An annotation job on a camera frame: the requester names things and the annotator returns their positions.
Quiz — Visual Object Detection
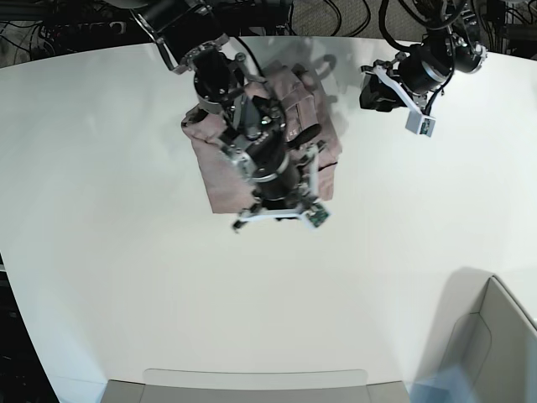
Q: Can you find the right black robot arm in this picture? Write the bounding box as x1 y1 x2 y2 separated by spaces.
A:
116 1 329 230

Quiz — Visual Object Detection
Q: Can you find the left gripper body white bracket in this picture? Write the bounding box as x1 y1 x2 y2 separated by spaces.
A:
360 60 435 137

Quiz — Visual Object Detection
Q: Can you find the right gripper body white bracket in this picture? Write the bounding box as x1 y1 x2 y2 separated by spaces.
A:
232 140 330 231

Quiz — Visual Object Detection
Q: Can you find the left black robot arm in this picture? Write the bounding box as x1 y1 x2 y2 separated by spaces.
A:
359 1 488 137

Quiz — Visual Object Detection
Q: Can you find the blue translucent object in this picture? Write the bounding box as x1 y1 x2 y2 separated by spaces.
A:
409 364 479 403

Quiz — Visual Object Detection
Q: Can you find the grey bin right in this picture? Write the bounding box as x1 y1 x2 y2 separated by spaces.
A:
439 276 536 402

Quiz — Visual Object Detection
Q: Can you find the mauve pink T-shirt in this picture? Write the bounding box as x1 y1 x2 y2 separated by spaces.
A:
181 61 342 214

